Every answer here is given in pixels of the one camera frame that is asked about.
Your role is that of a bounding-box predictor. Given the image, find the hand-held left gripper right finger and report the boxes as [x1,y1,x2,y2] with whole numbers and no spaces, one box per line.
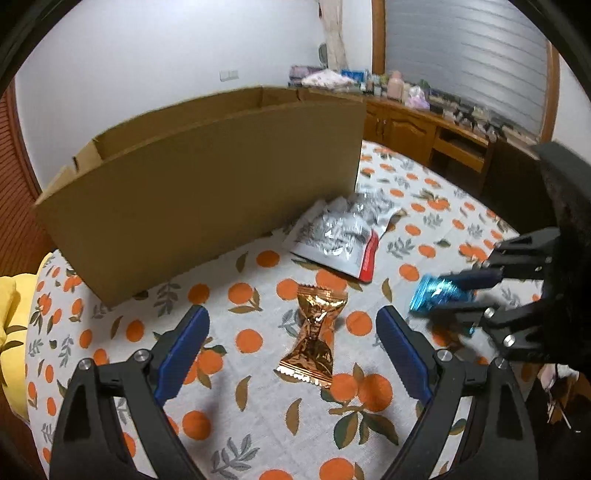
[376,305,541,480]

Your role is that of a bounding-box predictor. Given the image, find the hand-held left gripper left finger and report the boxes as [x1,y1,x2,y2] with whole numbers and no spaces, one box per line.
[48,305,212,480]

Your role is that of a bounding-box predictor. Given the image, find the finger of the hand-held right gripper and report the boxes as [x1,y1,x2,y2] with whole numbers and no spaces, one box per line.
[445,227,561,289]
[429,302,555,363]

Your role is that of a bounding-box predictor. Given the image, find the blue candy wrapper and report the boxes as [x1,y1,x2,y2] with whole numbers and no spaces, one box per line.
[409,273,476,315]

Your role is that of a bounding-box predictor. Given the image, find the gold candy wrapper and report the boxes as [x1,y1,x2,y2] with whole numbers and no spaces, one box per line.
[276,284,349,386]

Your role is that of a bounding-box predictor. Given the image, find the cardboard box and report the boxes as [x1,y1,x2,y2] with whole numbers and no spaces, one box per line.
[33,85,368,308]

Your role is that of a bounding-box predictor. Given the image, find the person's right forearm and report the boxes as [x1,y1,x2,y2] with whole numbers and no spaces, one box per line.
[536,142,591,370]

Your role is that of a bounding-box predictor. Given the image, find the orange print cloth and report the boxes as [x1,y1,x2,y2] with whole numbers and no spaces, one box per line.
[23,141,555,480]

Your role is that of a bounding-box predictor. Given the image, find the silver packet red edge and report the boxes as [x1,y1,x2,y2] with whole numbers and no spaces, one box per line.
[284,198,380,283]

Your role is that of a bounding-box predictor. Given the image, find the silver printed snack packet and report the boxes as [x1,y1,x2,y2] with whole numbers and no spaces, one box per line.
[344,187,409,232]

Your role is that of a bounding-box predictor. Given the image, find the wooden cabinet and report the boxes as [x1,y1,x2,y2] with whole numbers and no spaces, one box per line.
[360,95,541,217]

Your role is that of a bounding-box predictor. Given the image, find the yellow plush toy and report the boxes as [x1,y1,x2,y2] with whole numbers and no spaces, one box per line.
[0,256,47,423]

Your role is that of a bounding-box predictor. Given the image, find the grey window blind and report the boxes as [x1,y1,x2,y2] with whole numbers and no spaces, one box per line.
[385,0,552,139]

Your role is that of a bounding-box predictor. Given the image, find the brown louvered wardrobe door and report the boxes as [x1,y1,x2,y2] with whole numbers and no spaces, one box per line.
[0,92,47,264]

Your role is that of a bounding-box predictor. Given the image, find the folded floral cloth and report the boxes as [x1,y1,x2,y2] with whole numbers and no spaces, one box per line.
[300,69,358,88]

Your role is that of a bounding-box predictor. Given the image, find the beige curtain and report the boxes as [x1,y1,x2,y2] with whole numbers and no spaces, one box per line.
[318,0,347,70]

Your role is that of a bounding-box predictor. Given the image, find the wooden window frame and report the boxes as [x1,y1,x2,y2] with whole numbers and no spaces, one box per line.
[370,0,561,144]

